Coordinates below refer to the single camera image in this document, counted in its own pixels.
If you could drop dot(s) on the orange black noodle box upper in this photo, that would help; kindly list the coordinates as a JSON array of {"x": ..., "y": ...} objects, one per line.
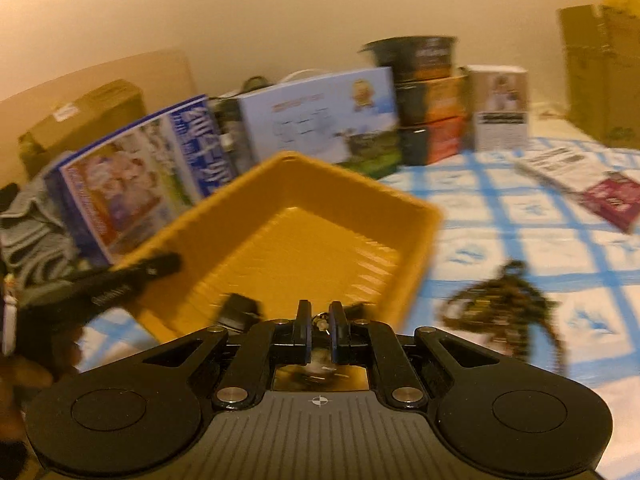
[{"x": 426, "y": 101}]

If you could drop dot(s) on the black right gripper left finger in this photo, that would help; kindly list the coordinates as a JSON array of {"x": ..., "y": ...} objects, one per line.
[{"x": 255, "y": 355}]

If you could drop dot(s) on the blue cow milk gift box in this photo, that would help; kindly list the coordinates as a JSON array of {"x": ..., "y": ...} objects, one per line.
[{"x": 347, "y": 119}]

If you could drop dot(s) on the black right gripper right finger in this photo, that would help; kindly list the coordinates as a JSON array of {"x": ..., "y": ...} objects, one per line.
[{"x": 374, "y": 346}]

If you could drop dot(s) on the brown cardboard box left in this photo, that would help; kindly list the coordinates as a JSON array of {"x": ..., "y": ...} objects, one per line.
[{"x": 80, "y": 123}]

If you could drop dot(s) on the black instant noodle bowl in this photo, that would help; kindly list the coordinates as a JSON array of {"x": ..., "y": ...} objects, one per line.
[{"x": 413, "y": 58}]

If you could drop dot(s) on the grey knitted cloth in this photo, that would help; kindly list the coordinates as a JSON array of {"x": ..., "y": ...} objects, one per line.
[{"x": 36, "y": 246}]

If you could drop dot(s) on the white product box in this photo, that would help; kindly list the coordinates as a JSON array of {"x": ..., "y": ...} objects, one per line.
[{"x": 497, "y": 103}]

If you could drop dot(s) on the colourful cartoon milk carton box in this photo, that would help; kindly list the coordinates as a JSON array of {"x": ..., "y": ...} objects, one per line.
[{"x": 119, "y": 191}]

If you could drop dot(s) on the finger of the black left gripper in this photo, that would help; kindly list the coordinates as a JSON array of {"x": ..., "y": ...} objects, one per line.
[{"x": 82, "y": 297}]

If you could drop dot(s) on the orange black noodle box lower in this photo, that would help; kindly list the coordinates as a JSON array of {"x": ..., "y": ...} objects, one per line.
[{"x": 426, "y": 144}]

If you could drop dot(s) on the yellow plastic tray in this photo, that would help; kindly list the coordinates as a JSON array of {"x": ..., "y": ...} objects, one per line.
[{"x": 291, "y": 229}]

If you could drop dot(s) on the person's left hand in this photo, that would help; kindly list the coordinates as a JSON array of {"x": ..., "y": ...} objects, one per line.
[{"x": 16, "y": 372}]

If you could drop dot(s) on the orange black noodle box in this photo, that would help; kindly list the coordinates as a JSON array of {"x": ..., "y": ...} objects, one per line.
[
  {"x": 426, "y": 144},
  {"x": 426, "y": 101}
]

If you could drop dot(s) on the large brown cardboard box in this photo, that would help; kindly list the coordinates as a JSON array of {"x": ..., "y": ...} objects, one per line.
[{"x": 601, "y": 49}]

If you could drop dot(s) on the dark bottle behind boxes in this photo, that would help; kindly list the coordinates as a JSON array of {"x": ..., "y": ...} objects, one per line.
[{"x": 230, "y": 118}]

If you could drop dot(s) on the blue white checkered bedsheet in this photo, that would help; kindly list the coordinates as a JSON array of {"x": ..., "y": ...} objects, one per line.
[{"x": 493, "y": 214}]

